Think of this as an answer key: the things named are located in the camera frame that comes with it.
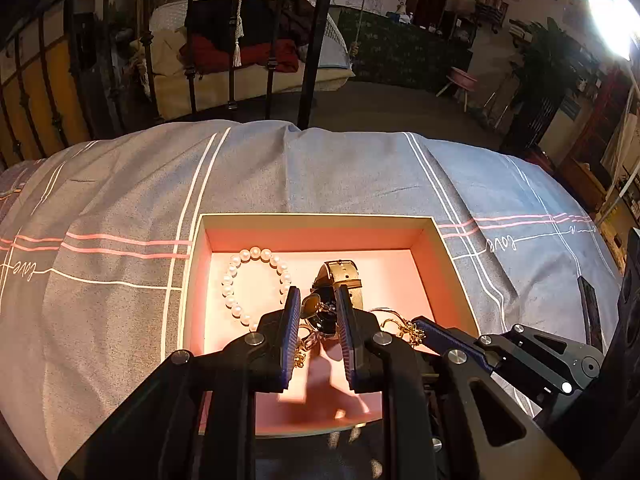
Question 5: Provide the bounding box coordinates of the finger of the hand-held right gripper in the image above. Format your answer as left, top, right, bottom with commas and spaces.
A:
411, 315, 606, 397

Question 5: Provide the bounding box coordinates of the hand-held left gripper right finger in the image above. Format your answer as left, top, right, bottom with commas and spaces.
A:
334, 285, 582, 480

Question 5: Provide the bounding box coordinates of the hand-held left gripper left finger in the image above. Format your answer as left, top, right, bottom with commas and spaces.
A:
57, 285, 302, 480

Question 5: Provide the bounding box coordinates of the gold chain necklace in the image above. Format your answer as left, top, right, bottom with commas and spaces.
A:
372, 307, 426, 349

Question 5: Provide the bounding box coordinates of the pale green box pink inside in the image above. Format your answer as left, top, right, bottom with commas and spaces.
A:
176, 212, 481, 436

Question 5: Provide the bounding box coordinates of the beige strap wristwatch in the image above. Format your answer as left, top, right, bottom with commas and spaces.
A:
310, 258, 368, 338

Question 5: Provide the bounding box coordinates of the white pearl bracelet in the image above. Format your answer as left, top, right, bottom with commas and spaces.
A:
221, 246, 294, 331

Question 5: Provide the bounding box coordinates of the black remote control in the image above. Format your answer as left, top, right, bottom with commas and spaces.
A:
577, 276, 604, 349

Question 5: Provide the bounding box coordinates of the grey striped bedsheet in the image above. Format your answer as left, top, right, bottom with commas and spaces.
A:
0, 119, 626, 480

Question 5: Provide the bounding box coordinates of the pink stool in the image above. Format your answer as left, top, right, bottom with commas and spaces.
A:
436, 66, 479, 112

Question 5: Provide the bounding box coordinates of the green patterned counter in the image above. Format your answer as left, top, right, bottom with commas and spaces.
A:
340, 7, 474, 94

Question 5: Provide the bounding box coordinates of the tall potted plant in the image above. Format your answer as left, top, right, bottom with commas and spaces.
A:
505, 17, 601, 157

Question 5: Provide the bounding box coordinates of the red cloth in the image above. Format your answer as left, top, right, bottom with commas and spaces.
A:
179, 34, 302, 77

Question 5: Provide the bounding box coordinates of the dark clothes pile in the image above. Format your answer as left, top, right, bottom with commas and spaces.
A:
184, 0, 332, 61

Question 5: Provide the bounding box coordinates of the black iron bed frame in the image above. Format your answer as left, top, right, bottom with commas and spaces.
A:
0, 0, 346, 171

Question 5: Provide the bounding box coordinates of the white tassel rope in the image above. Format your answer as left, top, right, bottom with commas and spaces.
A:
231, 0, 249, 69

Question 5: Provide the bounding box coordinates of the small wall rack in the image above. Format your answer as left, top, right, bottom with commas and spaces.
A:
472, 0, 512, 37

